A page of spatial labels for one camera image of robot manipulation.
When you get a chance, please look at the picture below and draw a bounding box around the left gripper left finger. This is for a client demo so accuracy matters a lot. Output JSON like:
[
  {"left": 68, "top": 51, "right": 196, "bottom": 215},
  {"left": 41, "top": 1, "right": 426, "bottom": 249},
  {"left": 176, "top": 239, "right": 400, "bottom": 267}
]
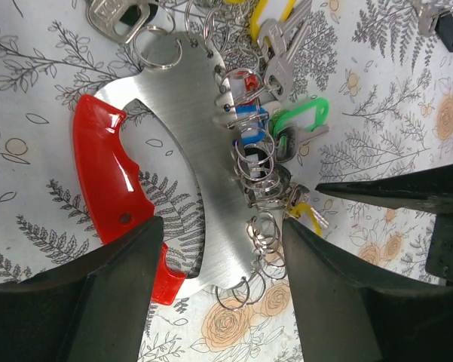
[{"left": 0, "top": 216, "right": 163, "bottom": 361}]

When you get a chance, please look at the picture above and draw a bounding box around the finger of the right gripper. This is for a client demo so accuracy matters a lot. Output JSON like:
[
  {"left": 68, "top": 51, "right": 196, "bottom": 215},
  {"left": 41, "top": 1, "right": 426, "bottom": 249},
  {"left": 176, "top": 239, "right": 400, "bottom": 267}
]
[{"left": 315, "top": 164, "right": 453, "bottom": 282}]

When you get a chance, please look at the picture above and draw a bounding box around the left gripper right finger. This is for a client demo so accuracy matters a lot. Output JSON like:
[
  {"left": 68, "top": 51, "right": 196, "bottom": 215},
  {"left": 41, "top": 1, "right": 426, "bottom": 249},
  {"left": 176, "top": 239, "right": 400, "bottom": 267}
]
[{"left": 283, "top": 219, "right": 453, "bottom": 361}]

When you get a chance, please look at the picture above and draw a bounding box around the key with black cap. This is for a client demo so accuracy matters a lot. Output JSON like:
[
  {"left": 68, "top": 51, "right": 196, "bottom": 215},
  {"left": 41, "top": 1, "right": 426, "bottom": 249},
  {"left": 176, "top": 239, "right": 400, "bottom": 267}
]
[{"left": 409, "top": 0, "right": 453, "bottom": 53}]

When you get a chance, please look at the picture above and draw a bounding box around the yellow key tag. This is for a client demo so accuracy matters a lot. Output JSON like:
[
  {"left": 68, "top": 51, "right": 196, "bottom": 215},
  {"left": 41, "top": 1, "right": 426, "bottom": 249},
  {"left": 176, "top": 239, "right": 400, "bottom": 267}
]
[{"left": 290, "top": 202, "right": 322, "bottom": 236}]

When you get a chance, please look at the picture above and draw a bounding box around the green key tag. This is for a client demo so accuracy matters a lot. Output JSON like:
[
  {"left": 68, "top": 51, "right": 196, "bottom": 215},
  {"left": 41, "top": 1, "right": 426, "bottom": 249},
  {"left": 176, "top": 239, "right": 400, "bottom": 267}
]
[{"left": 269, "top": 97, "right": 331, "bottom": 161}]

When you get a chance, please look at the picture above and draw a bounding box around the silver key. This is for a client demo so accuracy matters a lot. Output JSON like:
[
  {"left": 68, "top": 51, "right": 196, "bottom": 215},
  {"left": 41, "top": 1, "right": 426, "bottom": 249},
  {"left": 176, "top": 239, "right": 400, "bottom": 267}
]
[{"left": 257, "top": 1, "right": 312, "bottom": 102}]

